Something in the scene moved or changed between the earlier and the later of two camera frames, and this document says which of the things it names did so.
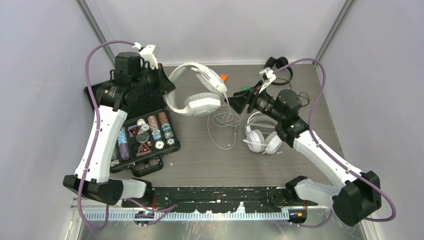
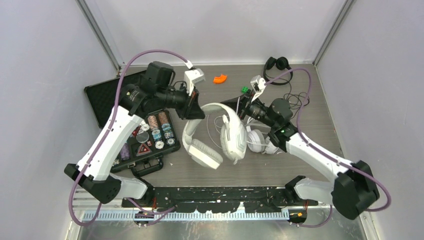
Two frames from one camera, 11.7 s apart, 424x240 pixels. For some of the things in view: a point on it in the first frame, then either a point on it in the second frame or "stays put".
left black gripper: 162,87 → 191,109
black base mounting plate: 222,199 stays put
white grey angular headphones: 199,104 → 233,139
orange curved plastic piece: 223,77 stays put
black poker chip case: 147,133 stays put
